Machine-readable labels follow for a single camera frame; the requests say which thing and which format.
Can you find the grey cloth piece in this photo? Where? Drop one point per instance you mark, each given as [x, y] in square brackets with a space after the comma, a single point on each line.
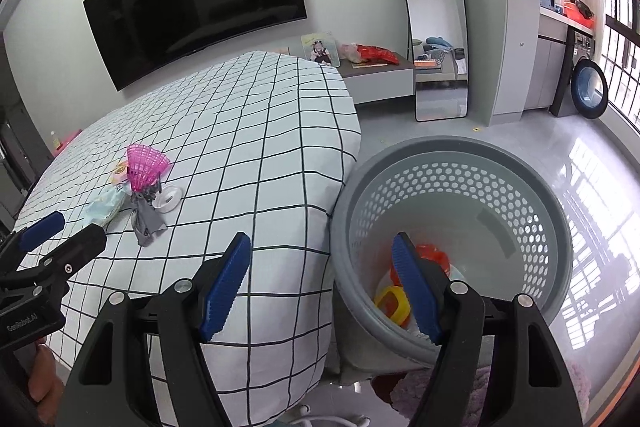
[145, 222]

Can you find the grey perforated laundry basket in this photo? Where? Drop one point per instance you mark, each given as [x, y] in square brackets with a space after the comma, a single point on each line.
[450, 227]

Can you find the pink mesh basket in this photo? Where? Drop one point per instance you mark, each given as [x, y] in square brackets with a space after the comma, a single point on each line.
[145, 164]

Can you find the person's left hand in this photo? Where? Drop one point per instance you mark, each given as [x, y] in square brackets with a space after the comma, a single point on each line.
[45, 377]

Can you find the red patterned bag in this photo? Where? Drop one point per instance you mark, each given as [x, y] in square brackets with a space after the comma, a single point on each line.
[377, 54]

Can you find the white checkered bed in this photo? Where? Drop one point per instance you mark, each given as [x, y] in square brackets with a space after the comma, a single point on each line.
[250, 132]

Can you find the framed child photo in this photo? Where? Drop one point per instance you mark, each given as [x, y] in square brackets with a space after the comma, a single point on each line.
[320, 49]

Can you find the red plastic bag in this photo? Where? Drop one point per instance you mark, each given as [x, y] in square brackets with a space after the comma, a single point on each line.
[432, 254]

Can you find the washing machine with blue door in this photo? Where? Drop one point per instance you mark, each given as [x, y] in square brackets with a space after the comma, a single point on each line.
[590, 87]

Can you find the tall standing mirror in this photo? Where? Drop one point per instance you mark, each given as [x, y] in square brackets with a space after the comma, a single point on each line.
[440, 97]

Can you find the small picture frame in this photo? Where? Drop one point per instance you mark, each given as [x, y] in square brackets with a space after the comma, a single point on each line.
[282, 51]

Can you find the thin book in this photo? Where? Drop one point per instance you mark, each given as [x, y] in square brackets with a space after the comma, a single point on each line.
[367, 64]

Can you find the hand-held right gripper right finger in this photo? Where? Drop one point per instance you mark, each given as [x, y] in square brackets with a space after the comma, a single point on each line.
[417, 292]

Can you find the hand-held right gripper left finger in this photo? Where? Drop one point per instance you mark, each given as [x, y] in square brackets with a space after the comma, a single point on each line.
[225, 287]

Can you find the purple fluffy rug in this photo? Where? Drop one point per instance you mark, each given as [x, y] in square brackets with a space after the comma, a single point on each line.
[405, 399]

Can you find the grey counter cabinet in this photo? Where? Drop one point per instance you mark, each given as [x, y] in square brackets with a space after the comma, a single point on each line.
[542, 72]

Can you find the yellow pink snack packet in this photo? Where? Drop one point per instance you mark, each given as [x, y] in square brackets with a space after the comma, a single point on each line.
[120, 174]

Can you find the tall white cabinet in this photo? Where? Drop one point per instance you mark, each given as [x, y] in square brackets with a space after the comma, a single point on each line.
[515, 57]

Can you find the barred window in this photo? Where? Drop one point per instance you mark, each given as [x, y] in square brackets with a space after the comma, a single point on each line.
[625, 57]

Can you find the grey low cabinet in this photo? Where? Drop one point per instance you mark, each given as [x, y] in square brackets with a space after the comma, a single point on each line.
[385, 84]

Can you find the red plastic basin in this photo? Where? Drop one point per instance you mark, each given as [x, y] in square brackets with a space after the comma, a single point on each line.
[577, 14]

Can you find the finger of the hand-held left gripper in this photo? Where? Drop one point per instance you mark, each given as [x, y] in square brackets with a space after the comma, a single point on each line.
[42, 227]
[80, 244]

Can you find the round beige plush toy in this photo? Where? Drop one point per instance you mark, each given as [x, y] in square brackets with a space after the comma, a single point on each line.
[395, 302]

